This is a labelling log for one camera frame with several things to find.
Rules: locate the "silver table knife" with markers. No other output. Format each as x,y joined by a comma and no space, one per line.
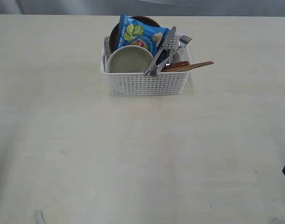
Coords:
169,37

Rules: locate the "pale green ceramic bowl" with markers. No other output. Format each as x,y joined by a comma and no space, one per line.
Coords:
128,59

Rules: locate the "silver fork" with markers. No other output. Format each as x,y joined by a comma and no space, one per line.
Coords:
183,42

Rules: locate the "white perforated plastic basket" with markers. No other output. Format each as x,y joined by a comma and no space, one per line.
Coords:
136,84

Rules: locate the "brown wooden spoon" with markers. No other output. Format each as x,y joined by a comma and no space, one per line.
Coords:
176,65

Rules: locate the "lower wooden chopstick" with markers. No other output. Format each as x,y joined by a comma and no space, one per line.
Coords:
189,67

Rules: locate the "wooden chopstick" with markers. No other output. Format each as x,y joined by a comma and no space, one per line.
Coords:
187,67

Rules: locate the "upper wooden chopstick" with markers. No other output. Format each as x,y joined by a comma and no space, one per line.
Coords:
187,67

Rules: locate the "blue chips bag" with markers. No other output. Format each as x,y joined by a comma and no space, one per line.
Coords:
134,32

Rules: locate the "dark brown round plate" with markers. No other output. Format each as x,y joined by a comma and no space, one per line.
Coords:
114,33

